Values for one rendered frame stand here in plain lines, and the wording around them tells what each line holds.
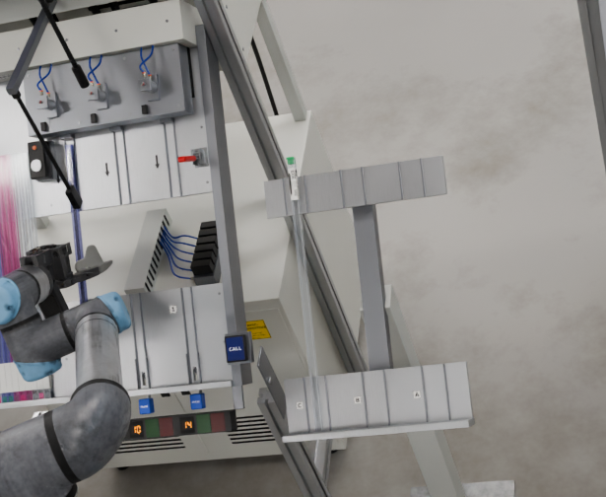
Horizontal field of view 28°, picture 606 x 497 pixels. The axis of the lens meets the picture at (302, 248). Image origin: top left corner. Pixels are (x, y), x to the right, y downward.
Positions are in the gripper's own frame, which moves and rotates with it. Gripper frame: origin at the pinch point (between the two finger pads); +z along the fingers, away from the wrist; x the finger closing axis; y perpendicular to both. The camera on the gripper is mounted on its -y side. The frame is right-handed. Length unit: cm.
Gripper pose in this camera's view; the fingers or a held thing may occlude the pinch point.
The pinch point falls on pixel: (80, 268)
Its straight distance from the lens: 253.8
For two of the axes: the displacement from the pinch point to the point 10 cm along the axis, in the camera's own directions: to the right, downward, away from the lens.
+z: 2.5, -2.2, 9.4
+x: -9.5, 1.2, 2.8
